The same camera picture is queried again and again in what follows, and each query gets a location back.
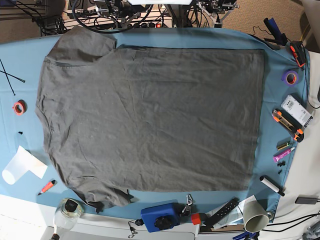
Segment dark grey T-shirt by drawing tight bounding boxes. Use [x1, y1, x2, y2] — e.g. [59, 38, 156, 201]
[35, 27, 265, 211]

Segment blue table cloth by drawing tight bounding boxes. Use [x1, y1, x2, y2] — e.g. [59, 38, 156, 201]
[0, 28, 310, 212]

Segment silver carabiner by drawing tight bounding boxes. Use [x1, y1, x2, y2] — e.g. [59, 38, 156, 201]
[186, 193, 193, 206]

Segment blue box with knob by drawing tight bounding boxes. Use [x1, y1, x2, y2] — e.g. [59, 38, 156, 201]
[140, 203, 180, 233]

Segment black power strip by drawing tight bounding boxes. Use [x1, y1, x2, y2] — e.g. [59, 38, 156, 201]
[126, 22, 168, 29]

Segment red cube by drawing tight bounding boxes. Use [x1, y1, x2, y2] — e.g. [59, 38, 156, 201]
[191, 213, 202, 225]

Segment black remote control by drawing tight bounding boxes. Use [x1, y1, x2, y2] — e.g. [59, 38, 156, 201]
[203, 198, 239, 227]

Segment white marker black cap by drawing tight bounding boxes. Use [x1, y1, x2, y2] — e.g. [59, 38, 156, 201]
[259, 176, 285, 197]

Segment purple white glue tube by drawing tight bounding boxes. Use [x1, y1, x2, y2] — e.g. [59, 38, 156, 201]
[272, 147, 295, 163]

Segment paper sheets under remote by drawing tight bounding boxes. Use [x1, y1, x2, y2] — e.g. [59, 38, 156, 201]
[202, 195, 257, 230]

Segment orange marker pen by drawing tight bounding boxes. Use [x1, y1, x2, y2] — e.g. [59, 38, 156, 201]
[37, 180, 56, 196]

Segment small black screws cluster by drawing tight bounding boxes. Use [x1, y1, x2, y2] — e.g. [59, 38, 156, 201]
[277, 161, 286, 175]

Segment white electronic device box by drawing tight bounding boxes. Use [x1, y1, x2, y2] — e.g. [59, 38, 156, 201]
[281, 94, 313, 128]

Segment orange black utility knife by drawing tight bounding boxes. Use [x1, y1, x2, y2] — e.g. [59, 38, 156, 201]
[271, 109, 304, 143]

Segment clear glass bottle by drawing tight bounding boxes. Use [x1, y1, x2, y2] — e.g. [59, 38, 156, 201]
[50, 198, 83, 240]

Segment grey-green mug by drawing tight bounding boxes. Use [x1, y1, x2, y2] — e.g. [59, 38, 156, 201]
[243, 200, 274, 233]

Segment purple tape roll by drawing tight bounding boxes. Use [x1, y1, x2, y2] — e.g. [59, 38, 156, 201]
[281, 70, 299, 87]

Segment red tape roll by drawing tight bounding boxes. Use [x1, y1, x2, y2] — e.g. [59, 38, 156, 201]
[12, 99, 27, 116]

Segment blue black clamp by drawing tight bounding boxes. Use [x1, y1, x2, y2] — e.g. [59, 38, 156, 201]
[263, 17, 288, 46]

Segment orange black clamp tool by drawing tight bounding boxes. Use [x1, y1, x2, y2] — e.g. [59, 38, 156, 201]
[290, 41, 306, 68]

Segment black power adapter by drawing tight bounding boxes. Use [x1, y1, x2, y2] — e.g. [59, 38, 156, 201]
[295, 196, 320, 205]

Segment black lanyard clip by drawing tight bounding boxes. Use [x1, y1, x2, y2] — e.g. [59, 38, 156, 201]
[128, 219, 144, 239]

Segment black cable tie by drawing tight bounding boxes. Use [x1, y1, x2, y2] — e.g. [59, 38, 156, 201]
[0, 59, 16, 96]
[0, 70, 26, 83]

